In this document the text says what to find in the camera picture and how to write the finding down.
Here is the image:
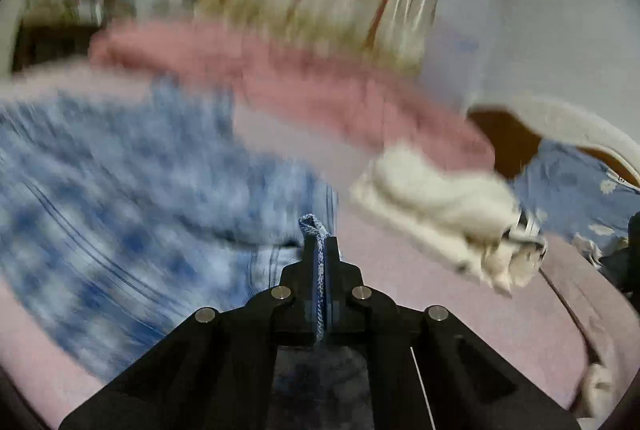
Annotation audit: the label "white cloth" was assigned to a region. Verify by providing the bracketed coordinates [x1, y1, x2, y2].
[575, 362, 616, 421]

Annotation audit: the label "blue floral pillow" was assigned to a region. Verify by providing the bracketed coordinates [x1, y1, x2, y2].
[515, 140, 640, 261]

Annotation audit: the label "white wooden headboard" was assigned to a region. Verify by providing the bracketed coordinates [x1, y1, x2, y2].
[467, 93, 640, 188]

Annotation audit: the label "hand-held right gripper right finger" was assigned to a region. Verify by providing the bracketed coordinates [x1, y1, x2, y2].
[325, 236, 584, 430]

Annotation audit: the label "cream folded clothes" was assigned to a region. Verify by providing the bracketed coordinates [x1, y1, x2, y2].
[348, 145, 548, 296]

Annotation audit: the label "pink checked quilt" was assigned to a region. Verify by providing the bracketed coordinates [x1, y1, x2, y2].
[89, 18, 496, 173]

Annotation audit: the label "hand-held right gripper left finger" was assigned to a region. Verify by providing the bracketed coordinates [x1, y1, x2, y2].
[59, 235, 317, 430]

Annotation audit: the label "dark cloth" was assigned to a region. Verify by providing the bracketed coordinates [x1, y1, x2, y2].
[597, 210, 640, 298]

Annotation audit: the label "blue plaid shirt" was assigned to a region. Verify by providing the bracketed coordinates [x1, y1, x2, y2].
[0, 75, 376, 430]

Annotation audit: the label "dark wooden side table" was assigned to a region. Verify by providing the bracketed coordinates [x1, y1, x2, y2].
[12, 23, 101, 71]

